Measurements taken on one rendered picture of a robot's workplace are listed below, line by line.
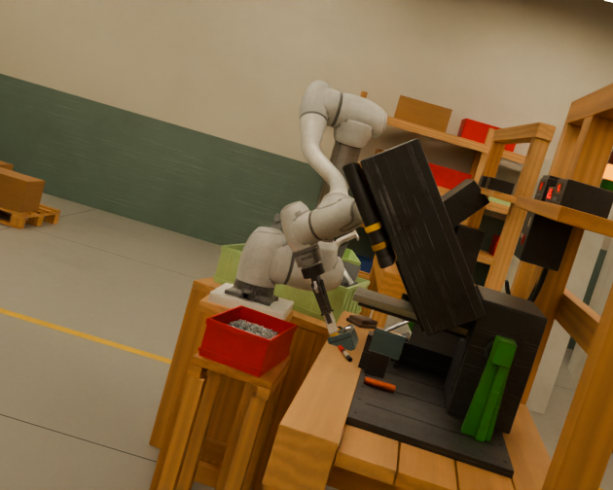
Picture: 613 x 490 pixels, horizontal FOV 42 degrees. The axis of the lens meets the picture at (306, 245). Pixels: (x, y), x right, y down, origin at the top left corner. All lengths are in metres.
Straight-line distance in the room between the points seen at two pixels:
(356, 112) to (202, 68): 6.98
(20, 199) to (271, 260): 5.04
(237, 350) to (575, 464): 1.07
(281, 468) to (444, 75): 8.15
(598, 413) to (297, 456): 0.66
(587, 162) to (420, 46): 7.10
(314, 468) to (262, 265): 1.29
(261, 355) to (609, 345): 1.06
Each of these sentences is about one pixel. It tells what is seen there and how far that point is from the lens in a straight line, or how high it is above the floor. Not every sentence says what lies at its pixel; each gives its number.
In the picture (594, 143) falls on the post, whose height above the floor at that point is 1.77.
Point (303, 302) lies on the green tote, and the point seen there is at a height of 0.84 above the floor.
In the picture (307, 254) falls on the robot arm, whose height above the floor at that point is 1.17.
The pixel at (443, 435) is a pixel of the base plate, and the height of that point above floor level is 0.90.
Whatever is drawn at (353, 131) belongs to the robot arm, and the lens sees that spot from 2.96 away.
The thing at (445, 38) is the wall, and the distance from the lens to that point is 9.77.
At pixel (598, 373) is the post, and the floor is 1.22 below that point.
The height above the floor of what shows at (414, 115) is 2.11.
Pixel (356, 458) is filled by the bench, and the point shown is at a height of 0.88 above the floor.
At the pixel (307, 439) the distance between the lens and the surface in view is 1.84.
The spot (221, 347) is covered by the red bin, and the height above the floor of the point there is 0.85.
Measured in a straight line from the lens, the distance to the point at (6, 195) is 7.89.
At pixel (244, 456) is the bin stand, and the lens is 2.53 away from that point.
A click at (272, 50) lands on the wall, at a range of 9.75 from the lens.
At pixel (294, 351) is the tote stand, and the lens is 3.45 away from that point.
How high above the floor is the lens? 1.52
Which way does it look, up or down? 7 degrees down
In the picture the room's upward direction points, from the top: 16 degrees clockwise
